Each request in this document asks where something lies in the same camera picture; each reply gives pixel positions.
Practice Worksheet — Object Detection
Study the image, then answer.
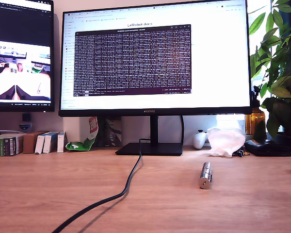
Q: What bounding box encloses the metallic silver laser pointer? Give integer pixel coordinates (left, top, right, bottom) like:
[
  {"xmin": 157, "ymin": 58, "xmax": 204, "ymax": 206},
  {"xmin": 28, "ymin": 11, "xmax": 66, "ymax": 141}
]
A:
[{"xmin": 199, "ymin": 162, "xmax": 213, "ymax": 190}]

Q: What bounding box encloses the patterned dark card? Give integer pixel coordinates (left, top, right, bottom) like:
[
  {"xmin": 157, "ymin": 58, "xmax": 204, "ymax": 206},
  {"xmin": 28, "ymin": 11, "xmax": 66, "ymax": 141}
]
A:
[{"xmin": 98, "ymin": 116, "xmax": 122, "ymax": 147}]

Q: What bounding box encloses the white game controller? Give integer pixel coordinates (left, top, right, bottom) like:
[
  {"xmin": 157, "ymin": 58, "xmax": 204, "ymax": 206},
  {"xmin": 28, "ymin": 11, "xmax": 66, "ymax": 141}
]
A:
[{"xmin": 193, "ymin": 130, "xmax": 209, "ymax": 150}]

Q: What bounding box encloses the green white snack bag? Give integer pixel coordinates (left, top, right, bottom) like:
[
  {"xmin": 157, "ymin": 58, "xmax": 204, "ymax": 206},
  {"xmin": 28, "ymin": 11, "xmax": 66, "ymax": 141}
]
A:
[{"xmin": 65, "ymin": 116, "xmax": 99, "ymax": 151}]

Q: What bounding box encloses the crumpled white plastic bag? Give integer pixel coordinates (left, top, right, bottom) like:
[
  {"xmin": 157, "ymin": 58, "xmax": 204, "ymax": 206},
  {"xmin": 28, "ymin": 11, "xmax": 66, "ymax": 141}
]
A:
[{"xmin": 207, "ymin": 127, "xmax": 246, "ymax": 158}]

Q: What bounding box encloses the large black Huawei monitor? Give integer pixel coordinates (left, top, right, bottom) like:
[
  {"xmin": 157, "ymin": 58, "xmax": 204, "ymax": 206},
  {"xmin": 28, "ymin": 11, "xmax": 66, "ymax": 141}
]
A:
[{"xmin": 58, "ymin": 0, "xmax": 254, "ymax": 156}]

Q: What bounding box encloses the small white box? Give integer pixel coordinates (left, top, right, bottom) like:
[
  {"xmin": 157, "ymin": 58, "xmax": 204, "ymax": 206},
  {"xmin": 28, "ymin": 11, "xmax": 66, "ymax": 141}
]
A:
[
  {"xmin": 57, "ymin": 131, "xmax": 68, "ymax": 153},
  {"xmin": 43, "ymin": 132, "xmax": 59, "ymax": 154},
  {"xmin": 34, "ymin": 134, "xmax": 46, "ymax": 155}
]

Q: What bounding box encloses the amber glass pump bottle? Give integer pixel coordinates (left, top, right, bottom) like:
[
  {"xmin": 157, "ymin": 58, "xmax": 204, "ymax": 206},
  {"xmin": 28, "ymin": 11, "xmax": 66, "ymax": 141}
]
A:
[{"xmin": 245, "ymin": 100, "xmax": 267, "ymax": 135}]

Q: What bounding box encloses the brown cardboard box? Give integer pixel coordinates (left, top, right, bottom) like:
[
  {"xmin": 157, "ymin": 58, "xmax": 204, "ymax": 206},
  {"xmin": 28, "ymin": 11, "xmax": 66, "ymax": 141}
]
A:
[{"xmin": 22, "ymin": 130, "xmax": 49, "ymax": 154}]

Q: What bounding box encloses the blue shield badge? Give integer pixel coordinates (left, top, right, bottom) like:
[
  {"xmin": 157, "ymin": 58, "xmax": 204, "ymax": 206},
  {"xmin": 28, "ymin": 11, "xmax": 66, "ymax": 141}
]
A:
[{"xmin": 18, "ymin": 122, "xmax": 32, "ymax": 132}]

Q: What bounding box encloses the black leather pouch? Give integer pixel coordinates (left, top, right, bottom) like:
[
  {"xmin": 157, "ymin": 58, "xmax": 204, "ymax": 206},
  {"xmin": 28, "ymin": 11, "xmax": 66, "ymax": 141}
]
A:
[{"xmin": 244, "ymin": 138, "xmax": 291, "ymax": 157}]

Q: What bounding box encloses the green leafy houseplant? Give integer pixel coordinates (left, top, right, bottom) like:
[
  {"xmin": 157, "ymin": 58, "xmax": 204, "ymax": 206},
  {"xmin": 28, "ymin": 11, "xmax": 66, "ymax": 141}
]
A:
[{"xmin": 248, "ymin": 0, "xmax": 291, "ymax": 140}]

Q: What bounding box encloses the green printed box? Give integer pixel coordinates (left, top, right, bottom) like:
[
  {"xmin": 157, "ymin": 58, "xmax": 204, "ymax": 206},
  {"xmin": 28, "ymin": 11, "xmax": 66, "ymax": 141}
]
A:
[{"xmin": 0, "ymin": 133, "xmax": 24, "ymax": 156}]

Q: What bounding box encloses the black monitor power cable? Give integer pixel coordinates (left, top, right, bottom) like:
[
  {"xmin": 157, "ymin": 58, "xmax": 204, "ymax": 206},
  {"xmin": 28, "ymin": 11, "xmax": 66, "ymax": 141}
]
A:
[{"xmin": 180, "ymin": 115, "xmax": 185, "ymax": 146}]

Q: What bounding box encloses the thick black table cable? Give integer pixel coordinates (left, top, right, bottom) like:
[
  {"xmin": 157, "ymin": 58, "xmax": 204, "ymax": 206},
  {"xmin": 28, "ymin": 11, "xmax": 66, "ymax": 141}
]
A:
[{"xmin": 51, "ymin": 138, "xmax": 151, "ymax": 233}]

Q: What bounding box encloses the black monitor with camera feed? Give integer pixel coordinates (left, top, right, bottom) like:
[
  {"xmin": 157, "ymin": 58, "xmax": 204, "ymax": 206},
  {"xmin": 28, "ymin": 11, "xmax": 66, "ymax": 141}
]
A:
[{"xmin": 0, "ymin": 0, "xmax": 55, "ymax": 113}]

